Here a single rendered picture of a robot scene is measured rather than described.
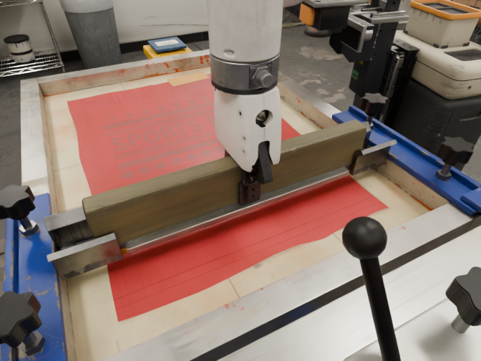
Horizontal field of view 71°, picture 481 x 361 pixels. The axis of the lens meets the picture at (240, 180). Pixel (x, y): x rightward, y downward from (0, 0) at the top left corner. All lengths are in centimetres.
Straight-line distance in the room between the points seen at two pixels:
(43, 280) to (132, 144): 34
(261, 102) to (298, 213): 22
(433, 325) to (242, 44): 28
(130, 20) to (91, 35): 70
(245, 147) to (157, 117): 42
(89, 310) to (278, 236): 26
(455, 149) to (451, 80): 83
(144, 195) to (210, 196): 9
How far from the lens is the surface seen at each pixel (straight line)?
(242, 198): 46
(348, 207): 55
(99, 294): 46
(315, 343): 32
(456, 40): 151
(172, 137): 70
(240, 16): 34
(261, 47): 35
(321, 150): 51
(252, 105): 36
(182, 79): 95
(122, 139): 72
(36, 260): 47
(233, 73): 36
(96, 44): 364
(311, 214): 53
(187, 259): 47
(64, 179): 65
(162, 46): 116
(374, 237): 22
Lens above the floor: 132
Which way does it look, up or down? 40 degrees down
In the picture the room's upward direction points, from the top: straight up
